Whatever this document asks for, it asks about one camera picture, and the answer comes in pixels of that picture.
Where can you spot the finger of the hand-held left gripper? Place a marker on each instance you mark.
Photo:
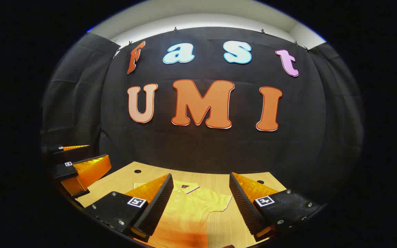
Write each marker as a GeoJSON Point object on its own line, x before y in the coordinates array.
{"type": "Point", "coordinates": [55, 149]}
{"type": "Point", "coordinates": [90, 168]}

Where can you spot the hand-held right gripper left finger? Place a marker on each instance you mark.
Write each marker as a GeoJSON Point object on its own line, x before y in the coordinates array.
{"type": "Point", "coordinates": [157, 203]}

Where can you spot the orange polo T-shirt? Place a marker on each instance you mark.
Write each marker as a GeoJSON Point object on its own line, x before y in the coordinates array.
{"type": "Point", "coordinates": [188, 213]}

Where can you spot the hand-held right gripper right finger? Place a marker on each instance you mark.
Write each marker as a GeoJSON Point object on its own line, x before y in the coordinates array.
{"type": "Point", "coordinates": [245, 206]}

